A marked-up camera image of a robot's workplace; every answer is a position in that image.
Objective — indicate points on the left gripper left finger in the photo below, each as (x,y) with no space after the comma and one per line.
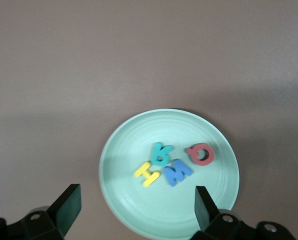
(61,212)

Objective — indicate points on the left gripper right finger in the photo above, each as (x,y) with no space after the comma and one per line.
(206,212)

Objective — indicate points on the blue capital letter M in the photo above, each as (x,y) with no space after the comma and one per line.
(170,175)

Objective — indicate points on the red letter Q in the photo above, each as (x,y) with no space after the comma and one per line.
(189,151)

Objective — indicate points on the yellow letter H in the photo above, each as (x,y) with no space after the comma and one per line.
(147,174)

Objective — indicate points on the teal letter R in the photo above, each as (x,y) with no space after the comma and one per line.
(157,150)

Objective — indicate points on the green plate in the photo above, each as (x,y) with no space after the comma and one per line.
(139,210)

